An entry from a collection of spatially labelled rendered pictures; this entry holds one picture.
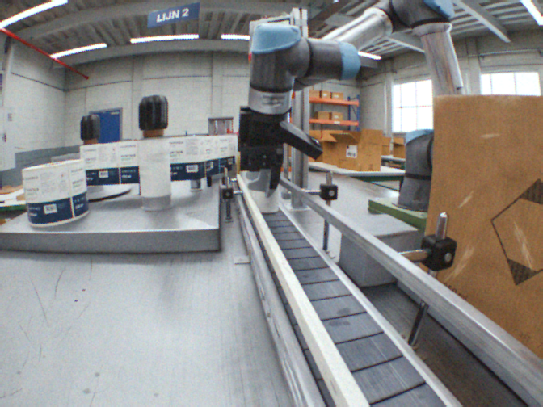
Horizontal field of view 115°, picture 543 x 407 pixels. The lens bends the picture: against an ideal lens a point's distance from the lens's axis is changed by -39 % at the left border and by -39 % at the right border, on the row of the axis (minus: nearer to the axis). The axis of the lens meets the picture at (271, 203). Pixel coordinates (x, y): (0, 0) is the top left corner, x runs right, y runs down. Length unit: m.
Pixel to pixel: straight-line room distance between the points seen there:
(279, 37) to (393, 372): 0.43
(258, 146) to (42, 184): 0.53
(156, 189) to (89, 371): 0.51
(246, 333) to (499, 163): 0.35
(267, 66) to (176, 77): 8.07
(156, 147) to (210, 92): 7.74
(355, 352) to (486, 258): 0.18
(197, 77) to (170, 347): 8.31
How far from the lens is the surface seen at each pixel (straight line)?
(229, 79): 8.56
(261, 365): 0.31
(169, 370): 0.31
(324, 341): 0.21
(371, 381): 0.23
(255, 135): 0.51
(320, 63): 0.47
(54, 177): 0.73
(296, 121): 0.86
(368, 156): 2.49
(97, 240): 0.63
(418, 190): 0.83
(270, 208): 0.64
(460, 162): 0.34
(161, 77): 8.52
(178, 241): 0.58
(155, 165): 0.71
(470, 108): 0.34
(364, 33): 0.72
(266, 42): 0.44
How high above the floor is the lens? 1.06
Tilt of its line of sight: 14 degrees down
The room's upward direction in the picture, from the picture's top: straight up
